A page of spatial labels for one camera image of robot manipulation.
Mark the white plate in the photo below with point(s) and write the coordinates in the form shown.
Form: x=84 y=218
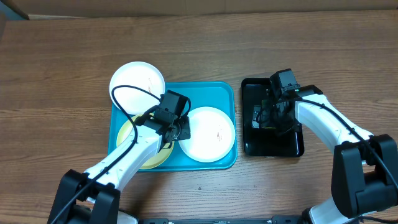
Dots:
x=212 y=135
x=142 y=75

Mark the yellow-green plate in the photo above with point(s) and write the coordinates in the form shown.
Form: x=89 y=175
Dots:
x=154 y=161

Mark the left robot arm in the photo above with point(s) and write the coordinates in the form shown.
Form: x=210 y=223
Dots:
x=94 y=195

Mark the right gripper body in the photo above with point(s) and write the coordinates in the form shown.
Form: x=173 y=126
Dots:
x=285 y=124

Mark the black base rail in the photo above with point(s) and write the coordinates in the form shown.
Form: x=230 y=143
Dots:
x=278 y=219

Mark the green and yellow sponge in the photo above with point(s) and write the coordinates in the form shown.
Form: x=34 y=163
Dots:
x=265 y=116

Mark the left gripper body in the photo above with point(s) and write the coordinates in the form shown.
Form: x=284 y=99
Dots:
x=183 y=126

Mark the black rectangular water tray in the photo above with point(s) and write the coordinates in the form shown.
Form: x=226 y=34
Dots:
x=258 y=140

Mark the teal plastic serving tray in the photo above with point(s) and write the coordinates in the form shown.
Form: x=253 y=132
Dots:
x=216 y=94

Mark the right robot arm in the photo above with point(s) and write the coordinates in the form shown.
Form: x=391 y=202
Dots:
x=364 y=173

